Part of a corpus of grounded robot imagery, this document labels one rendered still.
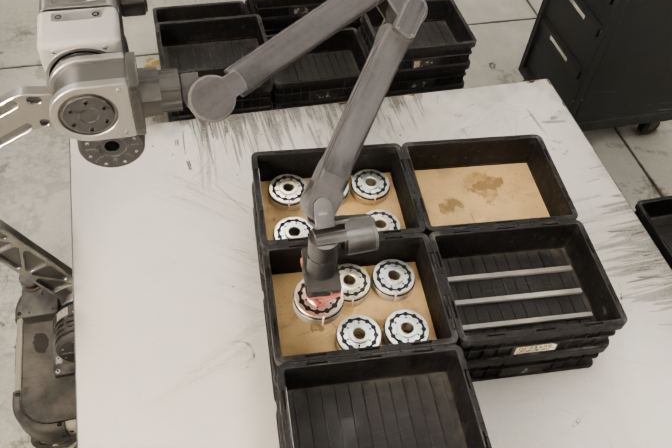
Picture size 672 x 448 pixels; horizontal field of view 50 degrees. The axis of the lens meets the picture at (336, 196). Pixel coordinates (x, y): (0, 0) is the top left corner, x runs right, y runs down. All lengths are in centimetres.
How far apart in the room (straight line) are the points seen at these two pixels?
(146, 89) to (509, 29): 302
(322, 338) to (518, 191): 72
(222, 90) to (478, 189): 98
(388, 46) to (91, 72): 51
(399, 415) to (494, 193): 71
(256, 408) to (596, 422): 80
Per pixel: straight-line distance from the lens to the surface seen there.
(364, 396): 161
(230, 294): 187
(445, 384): 165
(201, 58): 283
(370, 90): 128
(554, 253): 193
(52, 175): 316
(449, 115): 237
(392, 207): 190
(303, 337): 166
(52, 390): 234
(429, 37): 302
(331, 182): 126
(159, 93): 122
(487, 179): 203
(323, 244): 128
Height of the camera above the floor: 229
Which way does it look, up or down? 50 degrees down
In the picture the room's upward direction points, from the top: 7 degrees clockwise
